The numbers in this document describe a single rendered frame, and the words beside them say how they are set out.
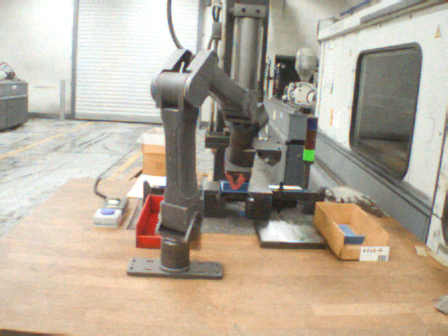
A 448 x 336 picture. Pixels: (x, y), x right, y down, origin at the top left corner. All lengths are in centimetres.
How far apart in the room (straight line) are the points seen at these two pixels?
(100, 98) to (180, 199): 1004
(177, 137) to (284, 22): 983
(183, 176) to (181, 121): 11
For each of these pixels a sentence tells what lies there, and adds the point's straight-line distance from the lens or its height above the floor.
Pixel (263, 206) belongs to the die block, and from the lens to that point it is 125.
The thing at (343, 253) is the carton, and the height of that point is 92.
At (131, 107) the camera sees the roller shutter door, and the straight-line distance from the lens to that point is 1065.
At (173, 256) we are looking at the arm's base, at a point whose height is 95.
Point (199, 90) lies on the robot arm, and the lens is 79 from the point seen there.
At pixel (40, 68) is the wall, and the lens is 1145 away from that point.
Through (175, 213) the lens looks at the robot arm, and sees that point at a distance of 86.
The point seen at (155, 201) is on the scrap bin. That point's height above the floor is 94.
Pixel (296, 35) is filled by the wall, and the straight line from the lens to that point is 1059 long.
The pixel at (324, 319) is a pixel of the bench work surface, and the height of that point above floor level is 90.
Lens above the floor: 131
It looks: 13 degrees down
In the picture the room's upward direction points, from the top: 4 degrees clockwise
